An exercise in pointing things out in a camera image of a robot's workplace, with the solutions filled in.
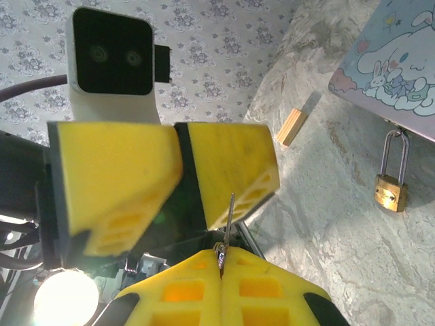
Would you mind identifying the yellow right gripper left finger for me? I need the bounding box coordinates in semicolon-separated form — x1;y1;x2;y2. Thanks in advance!
100;249;222;326

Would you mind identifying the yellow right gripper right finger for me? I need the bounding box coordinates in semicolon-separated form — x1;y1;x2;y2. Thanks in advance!
220;246;351;326

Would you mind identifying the silver key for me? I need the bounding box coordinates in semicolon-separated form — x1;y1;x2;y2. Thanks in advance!
213;192;237;280

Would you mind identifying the brass padlock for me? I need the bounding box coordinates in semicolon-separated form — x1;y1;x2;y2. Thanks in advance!
374;130;411;213

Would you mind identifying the silver metal rod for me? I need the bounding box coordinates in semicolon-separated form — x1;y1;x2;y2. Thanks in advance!
236;219;266;261

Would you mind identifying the small wooden block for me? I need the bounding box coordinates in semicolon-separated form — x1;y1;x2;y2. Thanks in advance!
275;108;309;148

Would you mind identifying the bright round lamp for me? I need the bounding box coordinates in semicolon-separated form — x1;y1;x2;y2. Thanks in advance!
33;267;100;326

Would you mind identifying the metal hasp on box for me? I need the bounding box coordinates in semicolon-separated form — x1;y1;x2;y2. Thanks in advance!
383;118;413;137

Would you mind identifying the cartoon rabbit print box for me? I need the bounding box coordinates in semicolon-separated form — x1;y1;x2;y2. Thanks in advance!
328;0;435;143

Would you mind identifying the dark cable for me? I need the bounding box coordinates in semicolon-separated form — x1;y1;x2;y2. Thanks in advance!
0;250;45;272

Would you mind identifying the grey-purple camera cable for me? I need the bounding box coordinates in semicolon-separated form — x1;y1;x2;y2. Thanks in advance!
0;75;69;103

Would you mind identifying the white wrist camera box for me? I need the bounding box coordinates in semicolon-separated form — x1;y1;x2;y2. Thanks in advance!
65;5;161;126

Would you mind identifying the black camera cable plug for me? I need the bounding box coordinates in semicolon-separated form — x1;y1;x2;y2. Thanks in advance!
153;43;173;84

